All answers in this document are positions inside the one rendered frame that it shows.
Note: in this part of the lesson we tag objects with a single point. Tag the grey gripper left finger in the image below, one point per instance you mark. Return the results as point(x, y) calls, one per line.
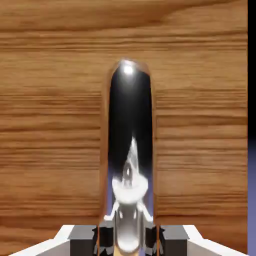
point(80, 238)

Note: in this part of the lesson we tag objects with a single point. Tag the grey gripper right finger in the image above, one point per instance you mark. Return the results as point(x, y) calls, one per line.
point(176, 238)

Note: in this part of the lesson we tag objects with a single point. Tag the light wood cabinet door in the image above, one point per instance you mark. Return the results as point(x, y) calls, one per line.
point(50, 130)

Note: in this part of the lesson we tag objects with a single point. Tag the light wood cabinet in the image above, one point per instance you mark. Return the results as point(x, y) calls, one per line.
point(50, 14)

